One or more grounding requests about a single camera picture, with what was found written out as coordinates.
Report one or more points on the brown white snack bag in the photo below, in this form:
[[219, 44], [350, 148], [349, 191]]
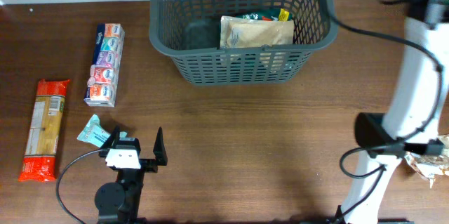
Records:
[[429, 167]]

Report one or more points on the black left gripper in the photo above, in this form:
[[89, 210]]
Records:
[[151, 165]]

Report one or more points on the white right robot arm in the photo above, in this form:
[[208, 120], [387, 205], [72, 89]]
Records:
[[411, 124]]

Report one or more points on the grey plastic basket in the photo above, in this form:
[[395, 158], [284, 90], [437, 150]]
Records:
[[188, 31]]

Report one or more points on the light blue white tube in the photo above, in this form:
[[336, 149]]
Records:
[[94, 134]]

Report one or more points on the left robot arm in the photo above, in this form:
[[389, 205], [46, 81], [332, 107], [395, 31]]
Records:
[[119, 201]]

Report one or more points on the green coffee bag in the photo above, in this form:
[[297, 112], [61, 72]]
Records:
[[274, 14]]

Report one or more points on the beige noodle packet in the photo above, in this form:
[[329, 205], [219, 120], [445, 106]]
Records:
[[246, 33]]

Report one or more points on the orange spaghetti packet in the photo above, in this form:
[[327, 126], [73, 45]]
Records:
[[41, 149]]

